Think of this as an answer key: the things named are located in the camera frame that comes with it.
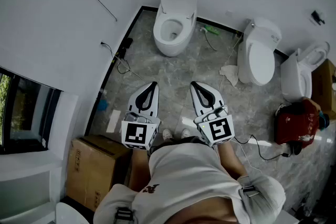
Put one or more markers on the brown cardboard box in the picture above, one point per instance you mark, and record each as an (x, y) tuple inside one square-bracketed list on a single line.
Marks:
[(324, 86), (92, 165)]

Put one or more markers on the person's black trousers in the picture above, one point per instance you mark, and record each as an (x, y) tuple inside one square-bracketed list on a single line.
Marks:
[(168, 143)]

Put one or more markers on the white round basin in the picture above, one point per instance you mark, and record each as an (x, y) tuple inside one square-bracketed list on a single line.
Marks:
[(68, 213)]

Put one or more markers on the white crumpled cloth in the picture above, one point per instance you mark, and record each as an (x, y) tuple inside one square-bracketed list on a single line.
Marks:
[(229, 73)]

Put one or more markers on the blue rag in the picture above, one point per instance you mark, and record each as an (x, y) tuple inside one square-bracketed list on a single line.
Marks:
[(103, 105)]

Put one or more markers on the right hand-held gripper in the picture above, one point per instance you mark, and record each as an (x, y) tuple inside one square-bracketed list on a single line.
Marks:
[(219, 129)]

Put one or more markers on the small black wall hook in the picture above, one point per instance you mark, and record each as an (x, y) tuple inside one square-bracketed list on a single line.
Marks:
[(317, 17)]

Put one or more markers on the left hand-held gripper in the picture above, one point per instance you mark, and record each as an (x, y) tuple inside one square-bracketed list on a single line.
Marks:
[(135, 133)]

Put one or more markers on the white toilet bowl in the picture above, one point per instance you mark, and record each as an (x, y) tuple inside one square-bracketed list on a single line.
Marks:
[(170, 51)]

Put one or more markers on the black power adapter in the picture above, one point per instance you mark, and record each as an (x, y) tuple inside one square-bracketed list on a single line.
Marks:
[(128, 43)]

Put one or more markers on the dark framed window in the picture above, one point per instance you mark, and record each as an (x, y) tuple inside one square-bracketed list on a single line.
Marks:
[(26, 112)]

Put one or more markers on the person's light grey shirt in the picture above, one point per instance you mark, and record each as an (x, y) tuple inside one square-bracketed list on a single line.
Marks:
[(189, 170)]

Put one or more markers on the person's right forearm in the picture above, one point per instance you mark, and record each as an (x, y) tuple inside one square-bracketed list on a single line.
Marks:
[(231, 162)]

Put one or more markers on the white toilet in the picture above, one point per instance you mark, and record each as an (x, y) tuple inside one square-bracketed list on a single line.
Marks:
[(258, 60), (291, 76)]

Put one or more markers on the person's right shoe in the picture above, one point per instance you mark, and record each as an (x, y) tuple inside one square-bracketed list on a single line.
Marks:
[(185, 133)]

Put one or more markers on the person's left forearm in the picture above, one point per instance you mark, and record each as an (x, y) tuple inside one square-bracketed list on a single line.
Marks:
[(139, 170)]

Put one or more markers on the green bottle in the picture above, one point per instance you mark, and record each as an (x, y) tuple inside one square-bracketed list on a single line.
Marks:
[(212, 30)]

